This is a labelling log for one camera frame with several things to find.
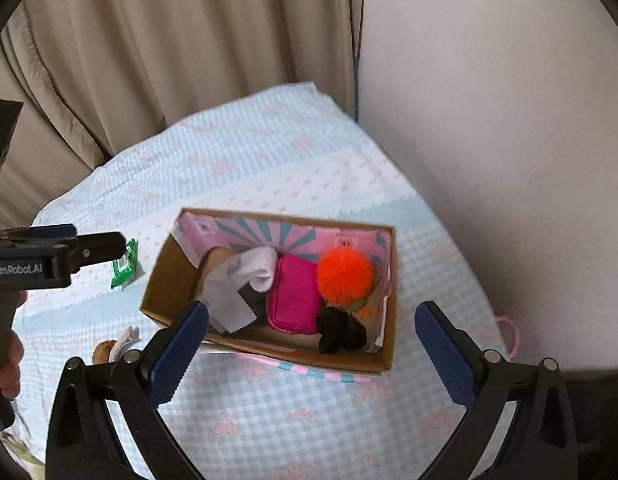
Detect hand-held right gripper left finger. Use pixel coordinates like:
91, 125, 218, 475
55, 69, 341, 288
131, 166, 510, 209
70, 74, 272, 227
45, 300, 211, 480

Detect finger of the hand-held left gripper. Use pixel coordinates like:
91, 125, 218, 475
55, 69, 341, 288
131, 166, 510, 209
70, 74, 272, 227
0, 99, 24, 233
69, 232, 126, 275

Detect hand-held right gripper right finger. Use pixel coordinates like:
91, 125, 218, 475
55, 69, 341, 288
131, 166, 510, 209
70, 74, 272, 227
414, 301, 579, 480

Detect green packet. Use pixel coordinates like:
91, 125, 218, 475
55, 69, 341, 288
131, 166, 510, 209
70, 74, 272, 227
110, 239, 140, 289

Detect white zigzag-edged cloth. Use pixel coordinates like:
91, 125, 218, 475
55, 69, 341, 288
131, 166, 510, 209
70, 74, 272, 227
203, 254, 258, 335

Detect cardboard box with pink print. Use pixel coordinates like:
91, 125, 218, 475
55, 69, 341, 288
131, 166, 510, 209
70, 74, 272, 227
140, 206, 399, 383

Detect black scrunchie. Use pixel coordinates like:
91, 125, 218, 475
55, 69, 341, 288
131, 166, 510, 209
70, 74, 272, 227
316, 307, 367, 355

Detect white ribbed sock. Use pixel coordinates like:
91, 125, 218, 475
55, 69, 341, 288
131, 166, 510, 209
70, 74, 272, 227
229, 247, 280, 294

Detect orange pompom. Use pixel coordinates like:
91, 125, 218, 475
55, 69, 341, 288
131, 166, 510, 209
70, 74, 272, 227
316, 247, 376, 303

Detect pink zip pouch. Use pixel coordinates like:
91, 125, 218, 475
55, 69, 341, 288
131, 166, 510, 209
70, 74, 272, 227
266, 254, 322, 335

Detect person's left hand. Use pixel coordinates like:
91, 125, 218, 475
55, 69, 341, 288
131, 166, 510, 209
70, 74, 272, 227
0, 291, 28, 402

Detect brown plush toy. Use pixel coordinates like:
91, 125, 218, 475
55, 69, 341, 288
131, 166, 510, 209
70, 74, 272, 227
91, 326, 141, 364

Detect blue checked blanket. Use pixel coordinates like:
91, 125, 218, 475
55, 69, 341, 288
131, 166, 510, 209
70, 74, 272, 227
11, 82, 520, 480

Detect floral patterned cloth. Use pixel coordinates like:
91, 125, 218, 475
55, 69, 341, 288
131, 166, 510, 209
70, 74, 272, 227
0, 429, 46, 470

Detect beige curtain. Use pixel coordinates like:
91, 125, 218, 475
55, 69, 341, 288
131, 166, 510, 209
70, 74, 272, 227
0, 0, 366, 222

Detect pink ring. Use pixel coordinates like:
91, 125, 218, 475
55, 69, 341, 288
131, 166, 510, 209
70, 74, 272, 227
495, 314, 518, 359

